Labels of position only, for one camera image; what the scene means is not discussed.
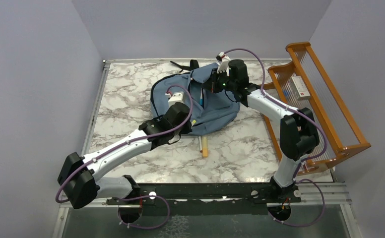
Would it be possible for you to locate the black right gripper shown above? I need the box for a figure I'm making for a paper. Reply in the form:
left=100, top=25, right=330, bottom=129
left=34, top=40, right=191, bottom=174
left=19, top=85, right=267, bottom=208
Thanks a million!
left=200, top=68, right=236, bottom=94

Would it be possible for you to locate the red capped white pen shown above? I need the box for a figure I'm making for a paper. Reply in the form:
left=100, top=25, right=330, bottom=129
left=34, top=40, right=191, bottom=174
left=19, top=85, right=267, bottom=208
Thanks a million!
left=198, top=136, right=203, bottom=153

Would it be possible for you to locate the orange highlighter marker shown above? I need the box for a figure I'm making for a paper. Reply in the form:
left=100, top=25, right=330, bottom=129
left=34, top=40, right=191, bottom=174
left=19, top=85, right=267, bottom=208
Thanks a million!
left=201, top=136, right=209, bottom=158

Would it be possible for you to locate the blue student backpack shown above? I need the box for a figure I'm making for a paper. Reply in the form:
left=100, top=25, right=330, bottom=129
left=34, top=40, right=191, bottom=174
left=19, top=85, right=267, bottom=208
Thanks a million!
left=150, top=60, right=240, bottom=136

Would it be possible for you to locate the blue capped white pen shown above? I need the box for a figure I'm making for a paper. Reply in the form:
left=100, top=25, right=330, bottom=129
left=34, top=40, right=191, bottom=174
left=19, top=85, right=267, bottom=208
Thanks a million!
left=199, top=89, right=204, bottom=108

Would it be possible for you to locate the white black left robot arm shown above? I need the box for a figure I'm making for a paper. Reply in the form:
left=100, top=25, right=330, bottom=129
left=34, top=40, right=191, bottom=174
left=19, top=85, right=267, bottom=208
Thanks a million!
left=56, top=102, right=192, bottom=209

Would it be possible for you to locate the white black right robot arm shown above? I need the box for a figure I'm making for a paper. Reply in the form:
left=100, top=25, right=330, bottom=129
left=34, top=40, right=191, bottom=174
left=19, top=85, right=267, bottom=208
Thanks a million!
left=203, top=57, right=320, bottom=202

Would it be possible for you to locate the white red small box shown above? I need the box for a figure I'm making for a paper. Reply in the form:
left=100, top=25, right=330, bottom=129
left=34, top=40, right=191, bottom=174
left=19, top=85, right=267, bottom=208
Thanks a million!
left=290, top=76, right=311, bottom=101

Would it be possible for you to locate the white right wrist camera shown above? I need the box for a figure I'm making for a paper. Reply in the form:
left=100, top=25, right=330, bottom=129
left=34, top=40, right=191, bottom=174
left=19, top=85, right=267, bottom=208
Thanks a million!
left=216, top=52, right=231, bottom=74

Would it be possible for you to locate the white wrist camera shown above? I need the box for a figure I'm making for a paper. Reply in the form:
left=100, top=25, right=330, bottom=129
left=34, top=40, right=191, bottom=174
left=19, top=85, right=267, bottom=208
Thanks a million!
left=165, top=92, right=184, bottom=108
left=216, top=52, right=231, bottom=74

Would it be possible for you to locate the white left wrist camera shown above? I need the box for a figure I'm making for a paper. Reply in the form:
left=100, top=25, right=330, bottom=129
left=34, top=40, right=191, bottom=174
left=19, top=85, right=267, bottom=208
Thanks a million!
left=165, top=92, right=184, bottom=108

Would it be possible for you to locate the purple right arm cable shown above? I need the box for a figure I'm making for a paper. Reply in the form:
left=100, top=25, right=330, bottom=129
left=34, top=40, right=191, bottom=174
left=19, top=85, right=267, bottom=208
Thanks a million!
left=218, top=48, right=329, bottom=228

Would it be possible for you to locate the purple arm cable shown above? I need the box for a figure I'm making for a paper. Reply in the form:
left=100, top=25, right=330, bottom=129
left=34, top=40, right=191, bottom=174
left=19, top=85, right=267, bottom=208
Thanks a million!
left=218, top=48, right=329, bottom=228
left=55, top=84, right=194, bottom=230

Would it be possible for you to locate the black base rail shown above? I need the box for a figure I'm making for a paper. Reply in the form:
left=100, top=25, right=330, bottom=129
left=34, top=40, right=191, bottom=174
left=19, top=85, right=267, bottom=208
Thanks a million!
left=106, top=182, right=301, bottom=216

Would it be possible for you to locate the wooden wire rack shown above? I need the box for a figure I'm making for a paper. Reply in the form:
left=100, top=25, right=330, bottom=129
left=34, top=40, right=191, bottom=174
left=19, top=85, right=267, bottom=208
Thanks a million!
left=264, top=42, right=371, bottom=176

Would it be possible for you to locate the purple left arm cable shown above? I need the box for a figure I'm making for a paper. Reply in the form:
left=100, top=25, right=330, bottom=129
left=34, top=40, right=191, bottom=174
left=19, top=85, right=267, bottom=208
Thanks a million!
left=55, top=84, right=194, bottom=230

